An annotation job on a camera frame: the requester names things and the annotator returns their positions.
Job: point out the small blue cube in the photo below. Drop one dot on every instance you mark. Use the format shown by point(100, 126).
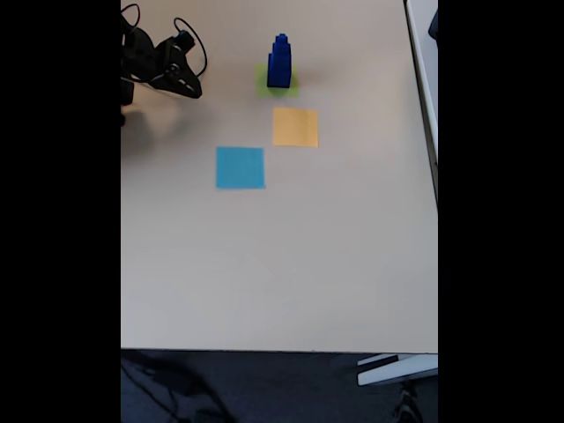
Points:
point(281, 48)

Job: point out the white adjacent table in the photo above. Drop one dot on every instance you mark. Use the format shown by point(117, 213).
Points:
point(425, 53)

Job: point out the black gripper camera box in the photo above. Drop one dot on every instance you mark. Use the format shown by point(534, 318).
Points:
point(186, 40)

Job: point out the largest blue cube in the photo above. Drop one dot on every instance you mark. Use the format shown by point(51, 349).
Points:
point(278, 80)

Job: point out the blue paper square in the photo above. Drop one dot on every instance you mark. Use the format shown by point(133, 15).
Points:
point(240, 169)

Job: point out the orange paper square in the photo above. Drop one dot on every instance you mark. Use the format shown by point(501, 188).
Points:
point(295, 128)

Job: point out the dark object on adjacent table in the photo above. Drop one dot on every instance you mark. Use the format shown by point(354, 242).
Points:
point(435, 26)

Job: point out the white table foot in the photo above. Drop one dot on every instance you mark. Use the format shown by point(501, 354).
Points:
point(396, 370)

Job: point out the green paper square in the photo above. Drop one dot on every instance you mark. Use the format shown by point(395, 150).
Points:
point(262, 90)

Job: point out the large blue cube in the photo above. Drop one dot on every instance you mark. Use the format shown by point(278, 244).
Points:
point(280, 61)

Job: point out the tiny blue cube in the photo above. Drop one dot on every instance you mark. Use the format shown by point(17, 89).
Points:
point(280, 39)

